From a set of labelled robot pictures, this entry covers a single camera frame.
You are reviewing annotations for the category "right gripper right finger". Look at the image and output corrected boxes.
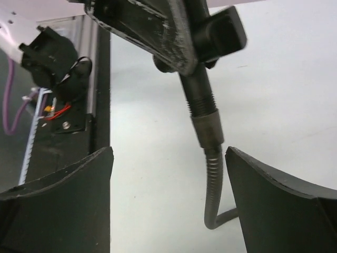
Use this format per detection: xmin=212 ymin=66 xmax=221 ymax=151
xmin=225 ymin=147 xmax=336 ymax=252

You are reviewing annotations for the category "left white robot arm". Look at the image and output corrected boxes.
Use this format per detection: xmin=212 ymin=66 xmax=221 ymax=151
xmin=1 ymin=1 xmax=197 ymax=89

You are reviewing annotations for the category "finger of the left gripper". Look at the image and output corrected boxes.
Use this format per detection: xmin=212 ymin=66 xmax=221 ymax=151
xmin=84 ymin=0 xmax=198 ymax=75

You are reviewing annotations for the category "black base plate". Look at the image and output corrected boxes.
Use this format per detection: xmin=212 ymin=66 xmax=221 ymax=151
xmin=25 ymin=27 xmax=111 ymax=183

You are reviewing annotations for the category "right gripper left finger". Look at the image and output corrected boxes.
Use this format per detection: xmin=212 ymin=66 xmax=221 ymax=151
xmin=1 ymin=147 xmax=114 ymax=253

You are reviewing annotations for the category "dark corrugated flexible hose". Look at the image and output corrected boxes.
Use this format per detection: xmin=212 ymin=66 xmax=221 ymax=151
xmin=191 ymin=108 xmax=239 ymax=230

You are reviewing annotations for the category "black T-shaped connector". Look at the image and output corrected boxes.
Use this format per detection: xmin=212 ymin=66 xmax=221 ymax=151
xmin=152 ymin=5 xmax=248 ymax=116

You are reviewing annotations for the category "white slotted cable duct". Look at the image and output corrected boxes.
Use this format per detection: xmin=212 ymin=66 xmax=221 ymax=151
xmin=18 ymin=88 xmax=51 ymax=186

